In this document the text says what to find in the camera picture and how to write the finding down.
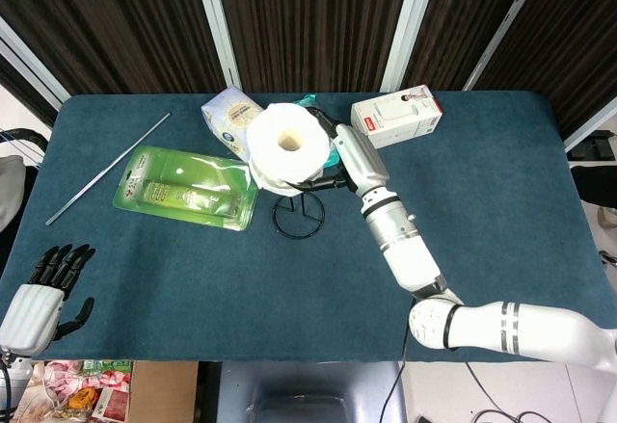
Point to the white paper towel roll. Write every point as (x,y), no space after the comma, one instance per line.
(287,146)

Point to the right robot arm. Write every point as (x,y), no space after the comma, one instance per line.
(448,288)

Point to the colourful snack packages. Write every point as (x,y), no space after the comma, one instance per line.
(82,391)

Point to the green blister pack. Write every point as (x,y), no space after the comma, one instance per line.
(185,187)

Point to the white red cardboard box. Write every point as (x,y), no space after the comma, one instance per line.
(395,117)

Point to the brown cardboard box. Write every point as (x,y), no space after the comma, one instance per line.
(161,391)

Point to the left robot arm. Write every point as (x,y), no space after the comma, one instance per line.
(14,384)

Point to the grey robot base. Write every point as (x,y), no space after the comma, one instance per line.
(308,391)

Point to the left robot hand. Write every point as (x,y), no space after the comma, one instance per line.
(36,305)

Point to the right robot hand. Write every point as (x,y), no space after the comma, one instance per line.
(359,155)

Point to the silver metal rod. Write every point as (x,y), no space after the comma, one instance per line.
(108,168)

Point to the dark teal table mat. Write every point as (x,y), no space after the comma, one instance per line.
(241,288)

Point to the pale blue tissue pack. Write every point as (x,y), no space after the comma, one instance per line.
(229,119)

